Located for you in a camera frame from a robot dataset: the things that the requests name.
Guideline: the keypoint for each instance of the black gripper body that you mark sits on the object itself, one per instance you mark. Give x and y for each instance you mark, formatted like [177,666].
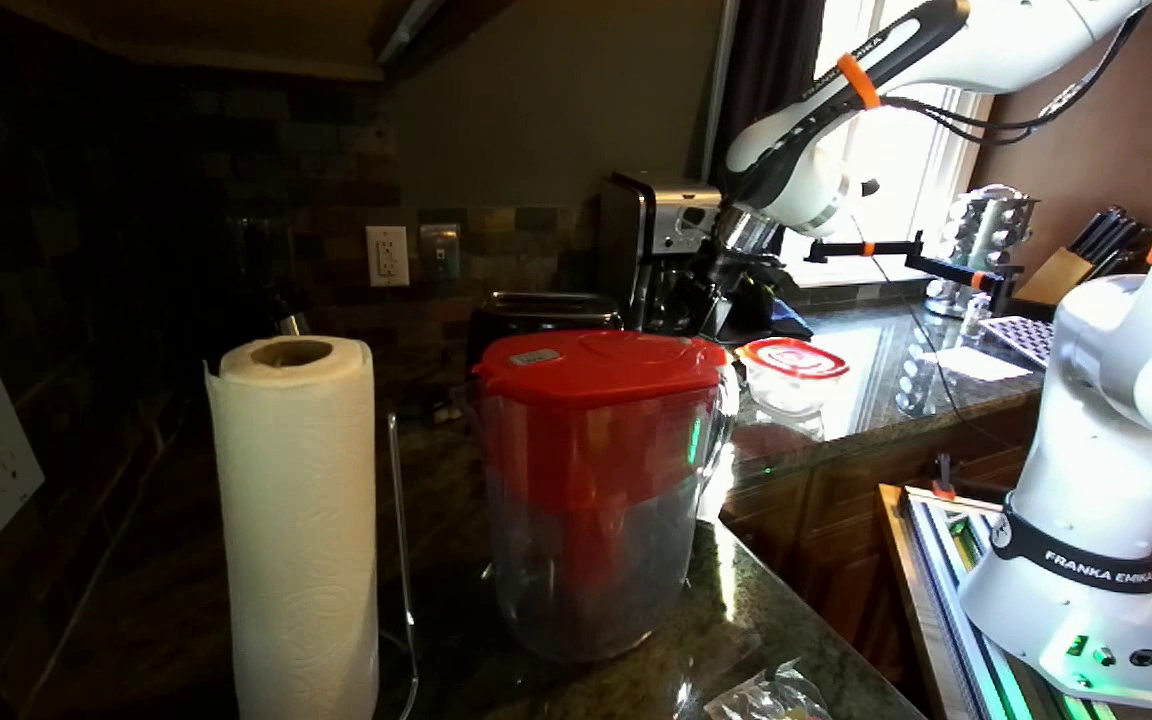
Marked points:
[745,262]

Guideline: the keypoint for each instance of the black chrome toaster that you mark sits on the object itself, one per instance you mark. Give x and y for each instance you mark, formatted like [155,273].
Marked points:
[536,323]

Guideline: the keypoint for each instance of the white robot base platform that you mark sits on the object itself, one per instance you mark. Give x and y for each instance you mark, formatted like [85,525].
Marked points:
[961,586]

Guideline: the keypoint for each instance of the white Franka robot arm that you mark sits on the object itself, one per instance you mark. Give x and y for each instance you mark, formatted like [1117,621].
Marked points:
[1108,401]

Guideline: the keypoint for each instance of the white container red lid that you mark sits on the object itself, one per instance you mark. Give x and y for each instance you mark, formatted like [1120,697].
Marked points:
[799,356]

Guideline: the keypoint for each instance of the dark window curtain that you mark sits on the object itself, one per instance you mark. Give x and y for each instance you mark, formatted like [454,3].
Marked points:
[769,63]

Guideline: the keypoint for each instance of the clear pitcher red lid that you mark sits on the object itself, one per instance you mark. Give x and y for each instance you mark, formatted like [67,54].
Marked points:
[589,386]

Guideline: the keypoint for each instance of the white paper sheet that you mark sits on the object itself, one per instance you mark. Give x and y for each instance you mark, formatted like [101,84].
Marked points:
[982,361]

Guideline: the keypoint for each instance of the patterned place mat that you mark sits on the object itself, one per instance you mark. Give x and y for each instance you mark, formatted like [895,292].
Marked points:
[1025,334]

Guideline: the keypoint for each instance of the wooden base cabinet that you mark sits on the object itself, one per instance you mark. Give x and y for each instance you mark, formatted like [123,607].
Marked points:
[841,534]

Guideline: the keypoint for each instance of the wooden knife block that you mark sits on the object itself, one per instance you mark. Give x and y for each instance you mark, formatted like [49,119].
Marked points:
[1077,262]

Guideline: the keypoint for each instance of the clear plastic snack packet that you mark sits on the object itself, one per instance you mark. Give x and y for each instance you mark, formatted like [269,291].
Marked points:
[769,697]

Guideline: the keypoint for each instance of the metal paper towel holder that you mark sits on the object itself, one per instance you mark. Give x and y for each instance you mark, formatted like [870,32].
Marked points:
[399,563]

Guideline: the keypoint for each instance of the white paper towel roll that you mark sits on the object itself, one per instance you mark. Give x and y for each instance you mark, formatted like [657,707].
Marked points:
[296,534]

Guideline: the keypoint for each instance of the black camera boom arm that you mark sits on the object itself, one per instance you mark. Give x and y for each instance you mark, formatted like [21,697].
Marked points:
[870,248]

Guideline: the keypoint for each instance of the wall switch plate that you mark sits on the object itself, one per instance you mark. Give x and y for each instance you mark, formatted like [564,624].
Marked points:
[441,252]

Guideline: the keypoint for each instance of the white wall plate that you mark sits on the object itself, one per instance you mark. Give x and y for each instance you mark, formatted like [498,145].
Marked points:
[384,252]

